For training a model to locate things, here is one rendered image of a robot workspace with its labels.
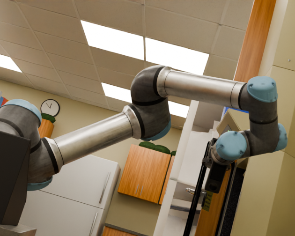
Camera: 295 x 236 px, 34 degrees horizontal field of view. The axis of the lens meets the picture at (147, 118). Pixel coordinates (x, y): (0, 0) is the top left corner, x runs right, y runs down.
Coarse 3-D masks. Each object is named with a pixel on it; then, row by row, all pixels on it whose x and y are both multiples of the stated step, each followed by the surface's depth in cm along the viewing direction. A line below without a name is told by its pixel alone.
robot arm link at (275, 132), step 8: (256, 128) 127; (264, 128) 126; (272, 128) 126; (280, 128) 129; (248, 136) 129; (256, 136) 128; (264, 136) 127; (272, 136) 127; (280, 136) 128; (256, 144) 128; (264, 144) 128; (272, 144) 129; (280, 144) 129; (256, 152) 129; (264, 152) 130; (272, 152) 131
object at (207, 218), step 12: (204, 156) 169; (204, 180) 171; (228, 180) 192; (192, 204) 165; (204, 204) 174; (216, 204) 184; (204, 216) 175; (216, 216) 186; (192, 228) 167; (204, 228) 177; (216, 228) 187
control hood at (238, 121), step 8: (232, 112) 169; (240, 112) 169; (224, 120) 180; (232, 120) 170; (240, 120) 168; (248, 120) 168; (216, 128) 199; (224, 128) 186; (232, 128) 175; (240, 128) 168; (248, 128) 168
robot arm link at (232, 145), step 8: (224, 136) 127; (232, 136) 126; (240, 136) 126; (216, 144) 130; (224, 144) 126; (232, 144) 126; (240, 144) 126; (248, 144) 128; (216, 152) 132; (224, 152) 126; (232, 152) 125; (240, 152) 126; (248, 152) 129; (224, 160) 131; (232, 160) 130
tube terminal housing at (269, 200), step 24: (288, 72) 172; (288, 96) 170; (288, 120) 168; (288, 144) 167; (264, 168) 164; (288, 168) 168; (264, 192) 162; (288, 192) 168; (240, 216) 160; (264, 216) 160; (288, 216) 168
